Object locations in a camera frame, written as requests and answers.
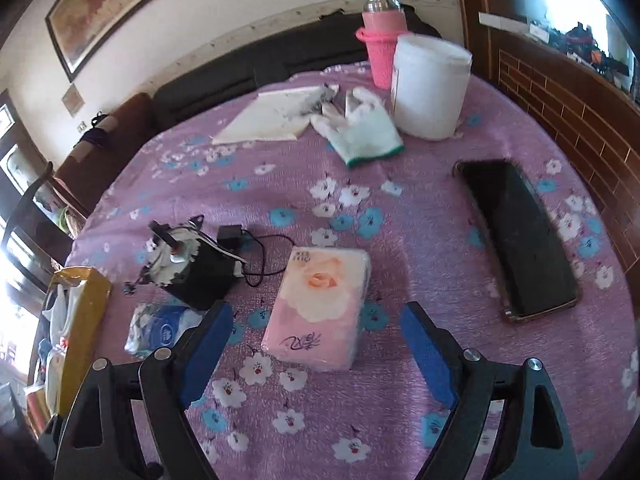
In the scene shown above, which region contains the framed wall picture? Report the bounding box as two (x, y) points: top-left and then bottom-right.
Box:
(45, 0), (223, 83)

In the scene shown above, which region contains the black power adapter with cable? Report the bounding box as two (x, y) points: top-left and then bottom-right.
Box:
(217, 225), (297, 287)

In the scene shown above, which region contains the purple floral tablecloth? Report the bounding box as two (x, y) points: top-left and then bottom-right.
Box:
(64, 60), (638, 480)

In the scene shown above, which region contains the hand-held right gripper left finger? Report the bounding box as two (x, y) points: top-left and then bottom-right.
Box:
(52, 301), (235, 480)

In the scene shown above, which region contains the white plastic bag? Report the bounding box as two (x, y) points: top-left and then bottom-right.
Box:
(42, 284), (70, 342)

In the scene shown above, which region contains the white plastic jar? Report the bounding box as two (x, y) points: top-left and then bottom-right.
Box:
(391, 34), (473, 141)

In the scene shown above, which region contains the black smartphone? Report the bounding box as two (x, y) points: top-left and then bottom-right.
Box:
(452, 158), (582, 324)

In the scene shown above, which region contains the paper wall note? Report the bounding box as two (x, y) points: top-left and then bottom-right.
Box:
(62, 85), (86, 114)

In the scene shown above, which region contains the black chair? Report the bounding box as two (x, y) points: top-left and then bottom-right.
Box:
(0, 160), (57, 252)

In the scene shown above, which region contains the pink sleeved bottle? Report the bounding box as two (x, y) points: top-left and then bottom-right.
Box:
(356, 0), (407, 90)

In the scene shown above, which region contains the white knit glove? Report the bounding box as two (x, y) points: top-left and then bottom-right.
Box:
(310, 87), (405, 170)

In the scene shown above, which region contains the pink floral tissue pack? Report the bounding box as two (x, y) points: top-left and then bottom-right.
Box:
(261, 247), (372, 372)

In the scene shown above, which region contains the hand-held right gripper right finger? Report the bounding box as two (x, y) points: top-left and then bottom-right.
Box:
(400, 301), (581, 480)

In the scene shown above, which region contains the black sofa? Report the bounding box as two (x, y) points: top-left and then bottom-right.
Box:
(152, 4), (442, 127)

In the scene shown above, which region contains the blue and white tissue pack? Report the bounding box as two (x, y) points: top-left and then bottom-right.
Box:
(124, 302), (204, 359)

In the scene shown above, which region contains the yellow cardboard box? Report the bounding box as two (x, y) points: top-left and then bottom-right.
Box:
(42, 266), (113, 417)

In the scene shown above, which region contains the black electric motor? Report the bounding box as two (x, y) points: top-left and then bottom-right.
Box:
(125, 215), (247, 311)

